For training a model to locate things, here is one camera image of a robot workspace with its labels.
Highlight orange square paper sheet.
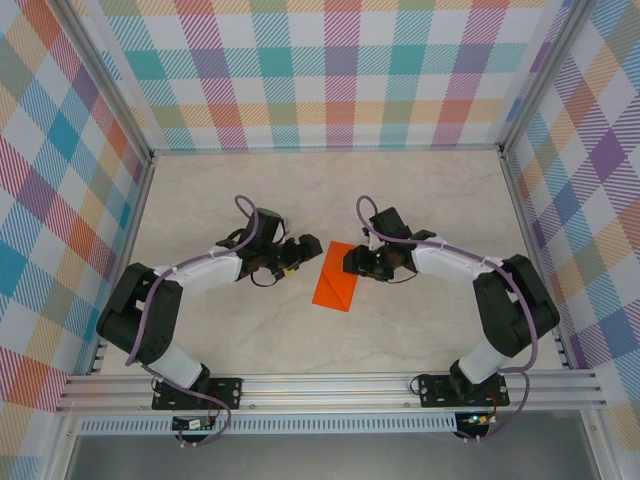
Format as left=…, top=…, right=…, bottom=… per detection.
left=311, top=240, right=362, bottom=313

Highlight left small circuit board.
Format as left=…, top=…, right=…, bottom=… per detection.
left=172, top=417, right=217, bottom=431

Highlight grey metal shelf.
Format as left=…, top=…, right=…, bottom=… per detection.
left=64, top=432, right=601, bottom=480

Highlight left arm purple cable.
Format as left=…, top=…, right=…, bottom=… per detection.
left=124, top=194, right=261, bottom=449

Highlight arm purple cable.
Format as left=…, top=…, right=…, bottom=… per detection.
left=124, top=194, right=261, bottom=449
left=354, top=194, right=540, bottom=444

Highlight left gripper black wire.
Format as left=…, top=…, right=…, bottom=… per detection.
left=249, top=269, right=282, bottom=288

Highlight gripper black wire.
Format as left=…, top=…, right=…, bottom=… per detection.
left=384, top=268, right=420, bottom=286
left=249, top=269, right=282, bottom=288

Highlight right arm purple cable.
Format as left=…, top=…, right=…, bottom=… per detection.
left=354, top=194, right=540, bottom=444

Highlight right gripper black wire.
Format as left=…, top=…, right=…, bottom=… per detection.
left=384, top=268, right=420, bottom=286

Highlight aluminium back rail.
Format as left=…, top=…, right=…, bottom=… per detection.
left=149, top=144, right=506, bottom=156

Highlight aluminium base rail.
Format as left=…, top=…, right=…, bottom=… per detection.
left=54, top=369, right=609, bottom=414

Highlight right base black wire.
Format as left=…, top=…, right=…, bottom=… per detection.
left=409, top=372, right=454, bottom=397

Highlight right aluminium side rail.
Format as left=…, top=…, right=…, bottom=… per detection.
left=499, top=153, right=575, bottom=370

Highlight aluminium side rail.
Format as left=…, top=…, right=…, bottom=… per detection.
left=499, top=153, right=575, bottom=370
left=88, top=154, right=157, bottom=375

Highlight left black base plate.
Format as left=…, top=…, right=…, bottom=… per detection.
left=152, top=377, right=244, bottom=411

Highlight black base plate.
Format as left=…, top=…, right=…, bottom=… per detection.
left=152, top=377, right=244, bottom=411
left=418, top=374, right=510, bottom=409

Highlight left aluminium side rail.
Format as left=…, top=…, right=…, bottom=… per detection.
left=88, top=154, right=157, bottom=375

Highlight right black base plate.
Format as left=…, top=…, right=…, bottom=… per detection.
left=418, top=374, right=510, bottom=409

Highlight slotted grey cable duct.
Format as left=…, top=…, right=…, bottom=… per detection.
left=78, top=412, right=459, bottom=435

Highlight right aluminium corner post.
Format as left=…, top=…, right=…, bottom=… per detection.
left=498, top=0, right=601, bottom=159

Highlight aluminium corner post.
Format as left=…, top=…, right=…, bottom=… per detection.
left=498, top=0, right=601, bottom=159
left=47, top=0, right=156, bottom=164

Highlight left aluminium corner post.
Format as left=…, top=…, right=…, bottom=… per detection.
left=47, top=0, right=156, bottom=164

